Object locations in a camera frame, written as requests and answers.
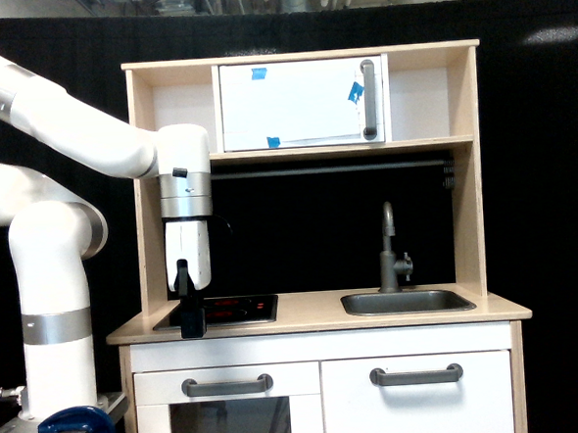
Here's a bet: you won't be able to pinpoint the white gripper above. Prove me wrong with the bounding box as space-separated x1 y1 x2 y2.
165 219 212 339

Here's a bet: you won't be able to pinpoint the white cabinet door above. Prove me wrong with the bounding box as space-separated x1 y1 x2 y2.
320 351 514 433

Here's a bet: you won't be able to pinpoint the grey cabinet door handle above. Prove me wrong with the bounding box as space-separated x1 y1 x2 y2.
369 363 463 387

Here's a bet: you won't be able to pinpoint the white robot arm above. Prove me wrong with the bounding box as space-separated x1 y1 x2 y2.
0 56 212 421

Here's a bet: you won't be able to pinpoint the white oven door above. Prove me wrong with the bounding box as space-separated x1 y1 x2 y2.
134 361 325 433

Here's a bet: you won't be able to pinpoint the white microwave door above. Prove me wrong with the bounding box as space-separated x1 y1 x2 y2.
218 54 391 152

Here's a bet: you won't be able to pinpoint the black toy stovetop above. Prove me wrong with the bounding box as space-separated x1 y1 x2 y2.
151 294 281 332

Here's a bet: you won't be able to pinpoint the blue c-clamp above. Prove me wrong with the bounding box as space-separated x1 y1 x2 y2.
37 406 116 433

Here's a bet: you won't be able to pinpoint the blue tape piece bottom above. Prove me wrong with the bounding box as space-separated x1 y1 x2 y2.
266 136 281 149

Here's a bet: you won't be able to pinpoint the blue tape piece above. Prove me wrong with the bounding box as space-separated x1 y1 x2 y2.
348 82 364 105
251 67 267 80
266 136 281 149

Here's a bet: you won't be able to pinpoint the grey toy sink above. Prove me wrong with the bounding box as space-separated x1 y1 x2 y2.
340 290 476 316

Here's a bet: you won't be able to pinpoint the grey toy faucet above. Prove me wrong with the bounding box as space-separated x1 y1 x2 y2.
379 202 413 293

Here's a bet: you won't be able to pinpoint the blue tape piece top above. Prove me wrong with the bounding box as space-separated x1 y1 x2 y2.
251 67 267 80

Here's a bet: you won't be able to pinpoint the blue tape piece right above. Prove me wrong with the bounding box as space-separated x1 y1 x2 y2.
348 82 364 105

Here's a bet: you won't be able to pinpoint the grey oven door handle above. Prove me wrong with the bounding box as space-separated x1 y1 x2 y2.
181 374 273 398

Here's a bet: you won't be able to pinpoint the grey hanging rail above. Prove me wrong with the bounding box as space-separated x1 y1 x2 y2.
212 159 455 181

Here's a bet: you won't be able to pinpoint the silver cable connector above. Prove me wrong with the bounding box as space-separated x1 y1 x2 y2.
0 386 25 406

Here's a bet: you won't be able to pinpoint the wooden toy kitchen frame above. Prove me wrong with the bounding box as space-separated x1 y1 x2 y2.
108 39 531 433

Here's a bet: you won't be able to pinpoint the grey microwave door handle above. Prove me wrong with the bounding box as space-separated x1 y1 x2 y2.
361 60 378 141

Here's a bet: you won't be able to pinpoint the black hooks on rail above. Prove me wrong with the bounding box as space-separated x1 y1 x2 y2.
443 158 456 190

